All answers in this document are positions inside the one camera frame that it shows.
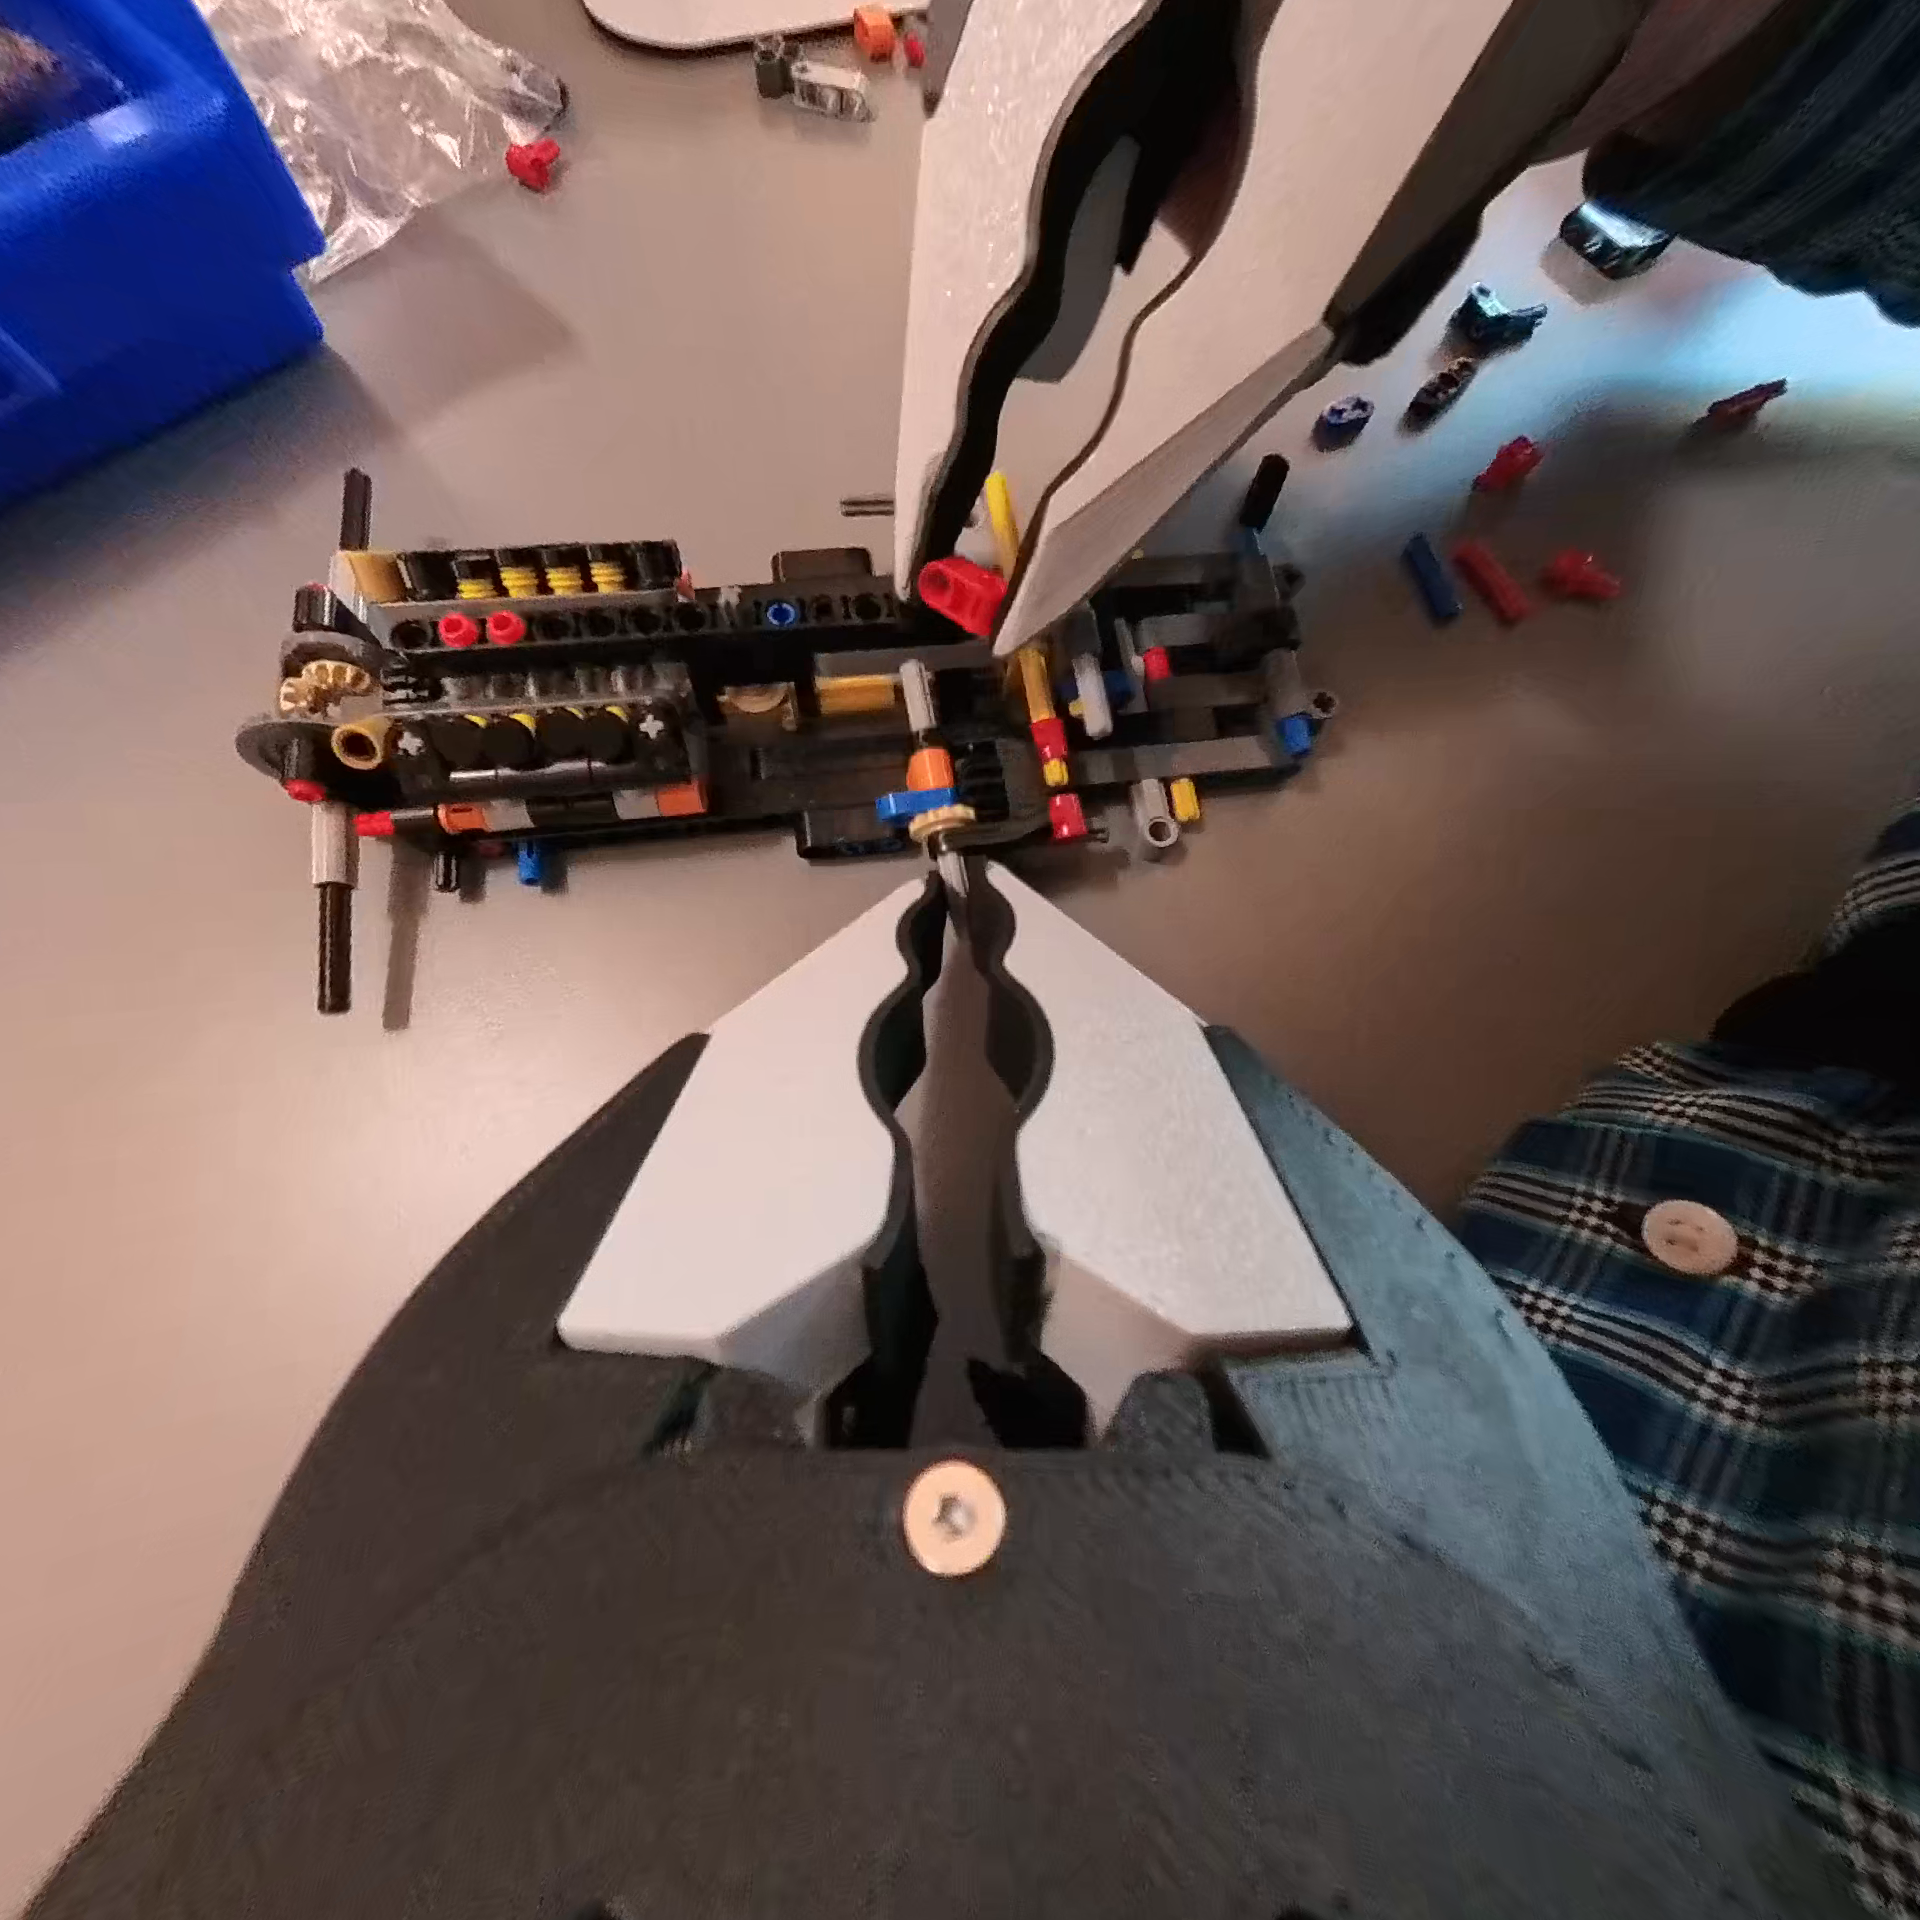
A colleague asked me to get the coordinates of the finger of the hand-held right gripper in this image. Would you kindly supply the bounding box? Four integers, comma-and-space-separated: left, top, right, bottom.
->
893, 0, 1177, 599
991, 0, 1520, 658

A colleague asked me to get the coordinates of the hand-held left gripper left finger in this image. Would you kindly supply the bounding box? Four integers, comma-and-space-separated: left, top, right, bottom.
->
557, 874, 947, 1443

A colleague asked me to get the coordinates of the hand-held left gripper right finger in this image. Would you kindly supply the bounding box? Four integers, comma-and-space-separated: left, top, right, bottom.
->
959, 863, 1357, 1429

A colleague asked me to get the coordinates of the black lego vehicle chassis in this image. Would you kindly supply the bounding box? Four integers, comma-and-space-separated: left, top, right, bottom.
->
236, 455, 1339, 1016

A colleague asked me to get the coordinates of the lego axle with tan gear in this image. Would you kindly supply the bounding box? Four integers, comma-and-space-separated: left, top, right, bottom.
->
879, 658, 984, 902

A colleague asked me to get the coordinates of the person's right forearm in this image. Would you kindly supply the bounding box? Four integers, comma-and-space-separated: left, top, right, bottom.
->
1500, 0, 1920, 328

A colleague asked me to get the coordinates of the grey and black lego connector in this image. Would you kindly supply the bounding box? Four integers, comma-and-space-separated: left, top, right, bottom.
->
754, 34, 874, 122

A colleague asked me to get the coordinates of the white monitor stand base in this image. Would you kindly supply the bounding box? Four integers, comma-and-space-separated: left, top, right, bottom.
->
583, 0, 930, 54

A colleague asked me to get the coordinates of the clear plastic bag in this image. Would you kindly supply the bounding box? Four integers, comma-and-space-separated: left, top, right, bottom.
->
193, 0, 570, 285

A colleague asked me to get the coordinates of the blue plastic bin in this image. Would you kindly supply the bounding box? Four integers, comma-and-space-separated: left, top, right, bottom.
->
0, 0, 327, 510

